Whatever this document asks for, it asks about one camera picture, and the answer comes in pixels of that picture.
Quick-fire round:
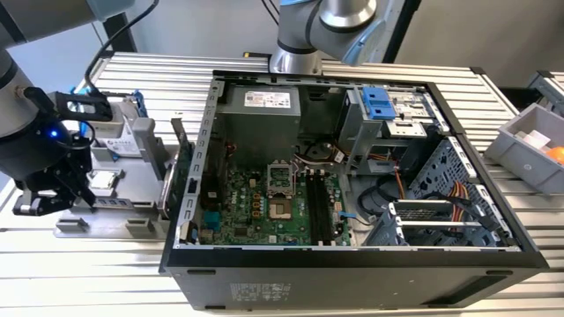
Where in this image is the blue drive bracket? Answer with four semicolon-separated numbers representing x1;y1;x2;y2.
360;86;395;120

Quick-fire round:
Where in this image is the black camera mount frame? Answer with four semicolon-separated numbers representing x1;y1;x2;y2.
47;91;113;122

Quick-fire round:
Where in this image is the green graphics card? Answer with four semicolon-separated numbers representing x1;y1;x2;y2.
159;112;199;221

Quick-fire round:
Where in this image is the thin red data wire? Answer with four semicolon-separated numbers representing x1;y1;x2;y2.
393;166;407;201

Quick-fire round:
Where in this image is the grey power supply unit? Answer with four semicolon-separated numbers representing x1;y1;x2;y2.
215;84;303;166

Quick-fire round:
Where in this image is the metal socket cover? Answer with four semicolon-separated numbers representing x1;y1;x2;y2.
267;160;295;198

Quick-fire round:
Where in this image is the silver CPU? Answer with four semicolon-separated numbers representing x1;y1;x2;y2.
89;171;116;190

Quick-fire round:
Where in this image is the RAM slot with white latch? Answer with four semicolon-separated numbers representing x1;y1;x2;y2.
323;169;339;246
311;169;327;246

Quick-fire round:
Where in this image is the silver hard disk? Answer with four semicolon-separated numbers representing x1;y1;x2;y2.
95;97;143;158

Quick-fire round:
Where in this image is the grey metal disk bay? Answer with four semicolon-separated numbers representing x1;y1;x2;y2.
364;197;517;248

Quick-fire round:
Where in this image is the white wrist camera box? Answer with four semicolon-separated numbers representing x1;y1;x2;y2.
87;101;128;138

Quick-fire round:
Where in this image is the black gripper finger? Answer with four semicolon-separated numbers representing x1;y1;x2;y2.
51;157;100;213
12;189;75;218

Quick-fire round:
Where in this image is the black PC case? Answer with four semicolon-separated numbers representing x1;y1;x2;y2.
157;69;549;311

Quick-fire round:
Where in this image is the grey metal drive cage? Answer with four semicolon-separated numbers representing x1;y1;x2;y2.
337;84;447;174

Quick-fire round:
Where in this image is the orange ball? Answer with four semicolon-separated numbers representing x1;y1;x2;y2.
544;147;564;165

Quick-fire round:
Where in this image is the black frame post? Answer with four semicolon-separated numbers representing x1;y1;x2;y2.
103;18;139;53
385;0;423;64

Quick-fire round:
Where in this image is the orange red wire bundle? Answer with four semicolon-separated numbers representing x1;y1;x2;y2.
368;149;400;161

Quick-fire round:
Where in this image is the red yellow wire bundle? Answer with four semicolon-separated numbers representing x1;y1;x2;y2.
448;180;472;223

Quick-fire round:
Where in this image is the white block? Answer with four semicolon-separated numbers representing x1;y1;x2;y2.
513;129;552;149

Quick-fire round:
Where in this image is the green motherboard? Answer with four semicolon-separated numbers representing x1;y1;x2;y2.
200;131;353;247

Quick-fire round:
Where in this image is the power supply wire bundle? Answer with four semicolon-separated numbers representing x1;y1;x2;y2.
293;138;349;166

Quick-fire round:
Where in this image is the grey parts rack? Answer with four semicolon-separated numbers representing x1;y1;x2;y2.
52;117;180;240

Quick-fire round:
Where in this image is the grey plastic bin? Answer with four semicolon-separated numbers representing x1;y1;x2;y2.
483;102;564;198

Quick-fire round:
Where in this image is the CPU socket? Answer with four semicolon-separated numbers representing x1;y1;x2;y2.
269;197;295;221

